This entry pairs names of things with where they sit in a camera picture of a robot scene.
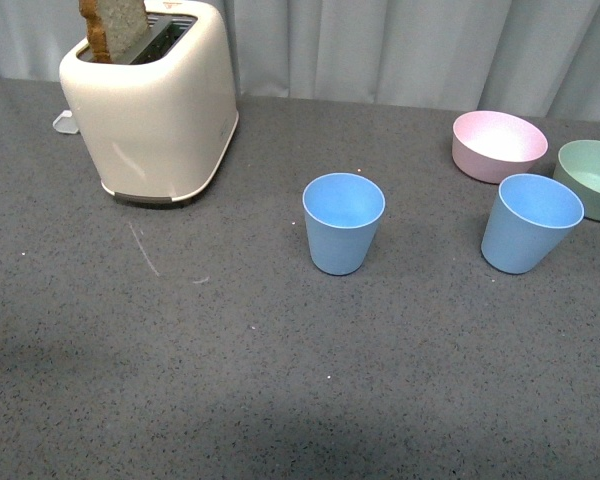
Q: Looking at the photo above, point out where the slice of toast bread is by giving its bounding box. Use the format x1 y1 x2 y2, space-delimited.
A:
79 0 149 64

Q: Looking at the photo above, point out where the green bowl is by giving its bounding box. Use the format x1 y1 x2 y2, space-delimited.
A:
553 140 600 221

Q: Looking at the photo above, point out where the cream white toaster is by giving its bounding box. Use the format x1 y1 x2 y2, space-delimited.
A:
59 1 239 203

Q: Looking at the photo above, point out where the blue cup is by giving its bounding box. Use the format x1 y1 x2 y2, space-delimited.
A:
302 173 386 276
481 173 584 274

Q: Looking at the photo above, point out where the white toaster lever knob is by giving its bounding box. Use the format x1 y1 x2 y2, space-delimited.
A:
52 110 80 135

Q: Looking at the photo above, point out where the pink bowl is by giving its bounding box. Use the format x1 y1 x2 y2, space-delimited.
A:
452 110 548 184

